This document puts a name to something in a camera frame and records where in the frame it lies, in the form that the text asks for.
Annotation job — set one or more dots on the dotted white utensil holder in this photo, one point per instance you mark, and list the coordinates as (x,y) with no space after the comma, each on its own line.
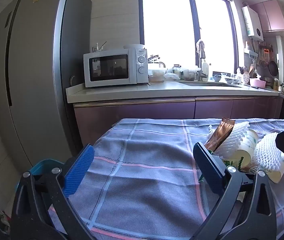
(246,78)

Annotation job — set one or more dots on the white soap bottle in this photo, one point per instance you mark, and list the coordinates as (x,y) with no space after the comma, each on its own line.
(205,71)

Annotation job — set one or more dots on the pink wall cabinet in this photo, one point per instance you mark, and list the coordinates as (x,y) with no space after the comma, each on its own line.
(272,16)

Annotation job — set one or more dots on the purple base cabinets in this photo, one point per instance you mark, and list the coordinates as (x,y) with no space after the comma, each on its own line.
(137,115)

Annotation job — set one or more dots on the clear container dark contents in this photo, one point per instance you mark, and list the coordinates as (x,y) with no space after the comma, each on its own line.
(190,74)

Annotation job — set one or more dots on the plaid tablecloth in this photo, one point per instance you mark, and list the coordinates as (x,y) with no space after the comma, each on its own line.
(137,175)

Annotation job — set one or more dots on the oil bottles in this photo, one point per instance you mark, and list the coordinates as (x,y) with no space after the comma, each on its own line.
(279,86)

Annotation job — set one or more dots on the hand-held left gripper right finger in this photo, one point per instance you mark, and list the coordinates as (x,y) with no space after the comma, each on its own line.
(208,167)

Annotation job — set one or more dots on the pink pot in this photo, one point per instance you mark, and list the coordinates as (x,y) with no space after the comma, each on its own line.
(257,83)

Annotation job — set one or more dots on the hanging frying pan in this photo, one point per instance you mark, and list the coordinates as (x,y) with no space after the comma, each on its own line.
(273,68)

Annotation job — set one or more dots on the white duct column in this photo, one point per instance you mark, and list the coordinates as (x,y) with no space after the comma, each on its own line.
(280,55)

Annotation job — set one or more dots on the teal plastic bin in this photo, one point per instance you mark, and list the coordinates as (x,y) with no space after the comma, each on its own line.
(44,163)

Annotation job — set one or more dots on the grey refrigerator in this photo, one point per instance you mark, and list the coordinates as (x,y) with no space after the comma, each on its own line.
(36,67)

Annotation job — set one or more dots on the brown sachet packet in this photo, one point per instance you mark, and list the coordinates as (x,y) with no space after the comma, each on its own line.
(219,135)

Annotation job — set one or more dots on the glass jar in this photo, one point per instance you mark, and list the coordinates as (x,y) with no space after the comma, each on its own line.
(177,71)

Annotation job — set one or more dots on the clear plastic bags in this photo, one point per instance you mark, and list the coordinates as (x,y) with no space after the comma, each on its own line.
(172,76)

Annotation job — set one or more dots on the dark framed window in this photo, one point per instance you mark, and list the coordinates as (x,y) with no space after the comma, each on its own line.
(167,30)

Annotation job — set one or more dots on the metal kitchen faucet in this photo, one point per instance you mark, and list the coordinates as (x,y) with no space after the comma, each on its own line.
(201,55)

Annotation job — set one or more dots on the white paper cup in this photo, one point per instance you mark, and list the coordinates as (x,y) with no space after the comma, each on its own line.
(279,173)
(247,147)

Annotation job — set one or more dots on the glass kettle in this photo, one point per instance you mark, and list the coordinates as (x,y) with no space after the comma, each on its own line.
(160,64)

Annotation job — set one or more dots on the white tissue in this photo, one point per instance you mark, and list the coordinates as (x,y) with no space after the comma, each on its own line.
(210,130)

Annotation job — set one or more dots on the green printed snack wrapper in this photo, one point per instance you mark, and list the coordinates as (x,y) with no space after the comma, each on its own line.
(239,163)

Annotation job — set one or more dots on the white foam fruit net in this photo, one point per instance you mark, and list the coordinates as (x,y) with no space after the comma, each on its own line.
(232,140)
(269,150)

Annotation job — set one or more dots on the blue white ceramic bowl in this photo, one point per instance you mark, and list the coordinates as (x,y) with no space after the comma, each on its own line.
(232,81)

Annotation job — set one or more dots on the white kitchen countertop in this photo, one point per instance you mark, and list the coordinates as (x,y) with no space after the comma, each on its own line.
(132,91)

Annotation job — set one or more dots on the white microwave oven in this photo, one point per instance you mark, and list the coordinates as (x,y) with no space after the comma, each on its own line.
(111,67)

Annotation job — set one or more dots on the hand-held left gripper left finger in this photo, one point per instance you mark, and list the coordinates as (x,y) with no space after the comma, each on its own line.
(79,170)

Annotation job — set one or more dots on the kitchen knife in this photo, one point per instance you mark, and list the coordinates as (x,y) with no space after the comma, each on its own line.
(252,86)

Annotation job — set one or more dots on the white water heater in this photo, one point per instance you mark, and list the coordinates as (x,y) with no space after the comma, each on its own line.
(252,22)

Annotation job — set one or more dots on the stacked clear bowls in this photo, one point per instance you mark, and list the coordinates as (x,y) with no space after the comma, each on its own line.
(157,76)

